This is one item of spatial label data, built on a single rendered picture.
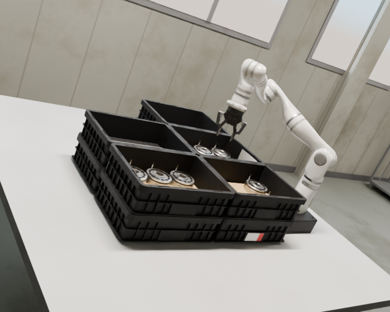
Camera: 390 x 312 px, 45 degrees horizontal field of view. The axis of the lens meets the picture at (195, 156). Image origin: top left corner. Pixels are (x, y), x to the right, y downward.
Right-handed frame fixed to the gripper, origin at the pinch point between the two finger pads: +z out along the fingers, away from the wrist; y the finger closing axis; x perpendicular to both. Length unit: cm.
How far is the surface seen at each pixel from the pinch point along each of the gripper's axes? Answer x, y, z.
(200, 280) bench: 66, -16, 30
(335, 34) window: -302, -41, -59
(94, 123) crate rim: 36, 46, 8
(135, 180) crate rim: 66, 16, 8
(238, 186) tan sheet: 5.9, -14.6, 17.2
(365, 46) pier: -326, -75, -60
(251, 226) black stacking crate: 28.3, -26.0, 22.2
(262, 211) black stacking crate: 28.0, -27.2, 14.3
